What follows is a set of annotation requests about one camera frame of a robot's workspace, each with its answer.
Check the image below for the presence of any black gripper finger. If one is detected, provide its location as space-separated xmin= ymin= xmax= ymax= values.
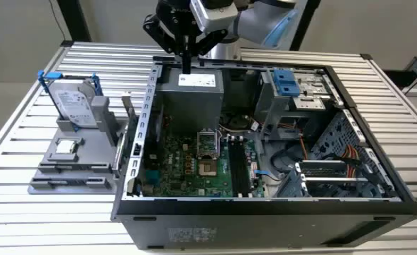
xmin=186 ymin=29 xmax=229 ymax=75
xmin=143 ymin=14 xmax=189 ymax=75

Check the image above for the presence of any RAM stick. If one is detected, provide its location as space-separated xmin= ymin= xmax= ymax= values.
xmin=39 ymin=164 xmax=110 ymax=171
xmin=44 ymin=180 xmax=106 ymax=186

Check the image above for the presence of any black RAM slot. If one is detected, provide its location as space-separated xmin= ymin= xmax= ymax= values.
xmin=237 ymin=135 xmax=256 ymax=198
xmin=227 ymin=135 xmax=246 ymax=198

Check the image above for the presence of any blue drive latch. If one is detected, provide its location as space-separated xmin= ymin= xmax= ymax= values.
xmin=272 ymin=68 xmax=298 ymax=97

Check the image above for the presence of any grey power supply unit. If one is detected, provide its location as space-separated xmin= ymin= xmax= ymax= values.
xmin=157 ymin=67 xmax=226 ymax=133

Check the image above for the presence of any green graphics card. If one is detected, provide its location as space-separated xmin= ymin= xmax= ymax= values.
xmin=111 ymin=91 xmax=139 ymax=178

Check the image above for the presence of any hard disk in blue carrier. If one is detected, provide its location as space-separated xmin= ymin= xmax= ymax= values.
xmin=38 ymin=70 xmax=106 ymax=132

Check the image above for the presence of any metal drive cage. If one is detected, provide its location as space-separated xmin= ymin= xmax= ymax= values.
xmin=254 ymin=68 xmax=337 ymax=139

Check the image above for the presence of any thin locking lever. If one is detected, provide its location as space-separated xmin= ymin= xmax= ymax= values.
xmin=215 ymin=129 xmax=223 ymax=159

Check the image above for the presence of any metal socket cover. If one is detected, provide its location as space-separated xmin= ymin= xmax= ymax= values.
xmin=195 ymin=128 xmax=219 ymax=159

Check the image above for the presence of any CPU socket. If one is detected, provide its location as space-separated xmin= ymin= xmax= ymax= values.
xmin=197 ymin=158 xmax=219 ymax=178

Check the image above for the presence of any silver CPU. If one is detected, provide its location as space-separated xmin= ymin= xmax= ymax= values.
xmin=55 ymin=139 xmax=78 ymax=155

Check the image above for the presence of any grey parts rack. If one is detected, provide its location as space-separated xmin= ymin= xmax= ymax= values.
xmin=28 ymin=91 xmax=138 ymax=194

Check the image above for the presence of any green motherboard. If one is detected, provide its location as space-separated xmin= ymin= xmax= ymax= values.
xmin=139 ymin=132 xmax=268 ymax=199

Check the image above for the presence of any metal disk bay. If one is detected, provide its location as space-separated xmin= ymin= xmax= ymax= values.
xmin=277 ymin=158 xmax=372 ymax=199

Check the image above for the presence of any black PC case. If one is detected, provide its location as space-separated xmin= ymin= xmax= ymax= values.
xmin=110 ymin=55 xmax=417 ymax=251

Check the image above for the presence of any black frame post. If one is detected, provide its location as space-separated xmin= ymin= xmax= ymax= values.
xmin=56 ymin=0 xmax=94 ymax=43
xmin=289 ymin=0 xmax=322 ymax=51

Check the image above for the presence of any orange wire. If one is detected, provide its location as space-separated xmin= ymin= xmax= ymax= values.
xmin=298 ymin=134 xmax=309 ymax=162

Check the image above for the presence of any red yellow wire bundle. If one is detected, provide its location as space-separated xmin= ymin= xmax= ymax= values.
xmin=341 ymin=144 xmax=361 ymax=179

